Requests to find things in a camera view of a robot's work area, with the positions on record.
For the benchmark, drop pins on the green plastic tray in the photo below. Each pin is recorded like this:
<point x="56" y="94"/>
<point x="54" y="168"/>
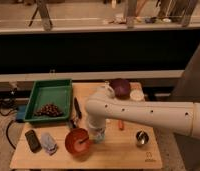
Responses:
<point x="49" y="92"/>

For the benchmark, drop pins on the silver metal cup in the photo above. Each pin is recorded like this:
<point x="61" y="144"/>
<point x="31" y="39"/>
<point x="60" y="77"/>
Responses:
<point x="142" y="138"/>

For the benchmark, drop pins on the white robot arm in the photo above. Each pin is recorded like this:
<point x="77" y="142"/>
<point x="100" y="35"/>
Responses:
<point x="179" y="117"/>

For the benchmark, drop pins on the red bowl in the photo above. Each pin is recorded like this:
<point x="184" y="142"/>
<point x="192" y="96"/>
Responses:
<point x="72" y="142"/>

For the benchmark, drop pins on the purple bowl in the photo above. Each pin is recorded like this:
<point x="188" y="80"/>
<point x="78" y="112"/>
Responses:
<point x="121" y="87"/>

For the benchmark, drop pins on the wooden table board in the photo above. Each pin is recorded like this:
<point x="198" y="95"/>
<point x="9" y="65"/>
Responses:
<point x="117" y="151"/>

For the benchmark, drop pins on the grey crumpled cloth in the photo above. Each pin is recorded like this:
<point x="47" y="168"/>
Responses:
<point x="48" y="143"/>

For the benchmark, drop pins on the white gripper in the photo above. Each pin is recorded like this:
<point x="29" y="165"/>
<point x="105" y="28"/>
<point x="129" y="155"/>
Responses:
<point x="97" y="134"/>

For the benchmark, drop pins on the black marker pen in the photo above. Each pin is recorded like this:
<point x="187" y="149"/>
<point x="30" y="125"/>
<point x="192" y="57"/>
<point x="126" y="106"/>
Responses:
<point x="77" y="108"/>

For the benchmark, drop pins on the white cup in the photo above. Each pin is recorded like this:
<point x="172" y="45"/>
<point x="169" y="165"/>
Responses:
<point x="136" y="95"/>

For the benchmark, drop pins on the pile of brown nuts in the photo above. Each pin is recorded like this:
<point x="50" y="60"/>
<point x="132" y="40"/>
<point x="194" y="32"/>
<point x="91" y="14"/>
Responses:
<point x="50" y="110"/>

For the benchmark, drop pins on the blue box on floor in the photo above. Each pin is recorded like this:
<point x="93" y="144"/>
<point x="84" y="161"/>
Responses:
<point x="20" y="114"/>

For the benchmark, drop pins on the black phone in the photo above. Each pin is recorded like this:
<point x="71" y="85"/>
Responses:
<point x="33" y="141"/>

